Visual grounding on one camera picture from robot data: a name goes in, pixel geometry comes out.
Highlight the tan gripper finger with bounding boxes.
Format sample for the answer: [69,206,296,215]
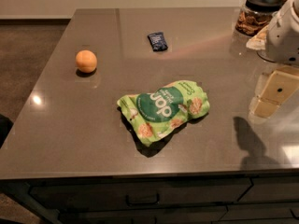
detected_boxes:
[249,66,299,119]

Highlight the dark blue rxbar wrapper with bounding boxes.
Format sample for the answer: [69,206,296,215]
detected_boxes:
[148,32,168,51]

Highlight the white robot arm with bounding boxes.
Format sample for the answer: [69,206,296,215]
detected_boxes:
[246,0,299,119]

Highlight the glass jar with black lid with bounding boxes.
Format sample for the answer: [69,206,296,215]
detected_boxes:
[235,0,282,36]

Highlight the green snack bag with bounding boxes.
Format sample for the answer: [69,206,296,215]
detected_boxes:
[117,80,210,147]

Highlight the orange fruit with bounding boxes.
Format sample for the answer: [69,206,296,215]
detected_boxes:
[76,50,97,73]

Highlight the dark cabinet drawer front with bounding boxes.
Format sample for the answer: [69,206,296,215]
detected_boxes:
[30,178,250,211]

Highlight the black object at left edge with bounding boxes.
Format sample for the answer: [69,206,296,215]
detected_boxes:
[0,114,13,147]

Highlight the dark drawer handle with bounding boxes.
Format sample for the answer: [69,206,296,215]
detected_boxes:
[125,193,160,206]

